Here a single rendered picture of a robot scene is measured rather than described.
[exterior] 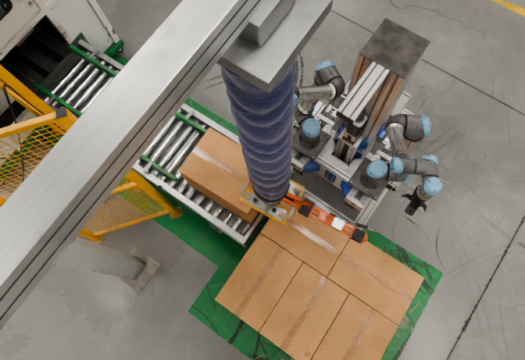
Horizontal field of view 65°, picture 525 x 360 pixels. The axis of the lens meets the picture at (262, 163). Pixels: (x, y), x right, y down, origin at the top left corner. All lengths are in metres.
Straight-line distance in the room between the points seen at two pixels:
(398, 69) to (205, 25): 1.34
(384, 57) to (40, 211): 1.67
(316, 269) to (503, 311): 1.69
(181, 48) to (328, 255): 2.56
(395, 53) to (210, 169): 1.53
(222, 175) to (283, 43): 1.99
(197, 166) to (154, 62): 2.19
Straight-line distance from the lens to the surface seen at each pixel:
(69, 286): 4.20
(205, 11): 0.90
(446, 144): 4.31
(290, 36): 1.07
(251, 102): 1.29
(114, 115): 0.83
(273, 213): 2.70
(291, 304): 3.19
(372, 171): 2.66
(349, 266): 3.24
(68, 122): 2.11
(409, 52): 2.14
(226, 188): 2.92
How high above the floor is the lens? 3.74
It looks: 71 degrees down
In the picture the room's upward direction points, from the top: 9 degrees counter-clockwise
